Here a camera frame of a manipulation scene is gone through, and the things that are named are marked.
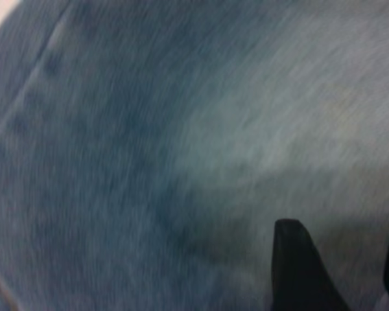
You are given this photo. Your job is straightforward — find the blue denim shorts with print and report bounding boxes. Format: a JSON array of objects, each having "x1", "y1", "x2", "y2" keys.
[{"x1": 0, "y1": 0, "x2": 389, "y2": 311}]

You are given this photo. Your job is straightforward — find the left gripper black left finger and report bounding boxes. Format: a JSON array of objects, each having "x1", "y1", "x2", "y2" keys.
[{"x1": 270, "y1": 218, "x2": 355, "y2": 311}]

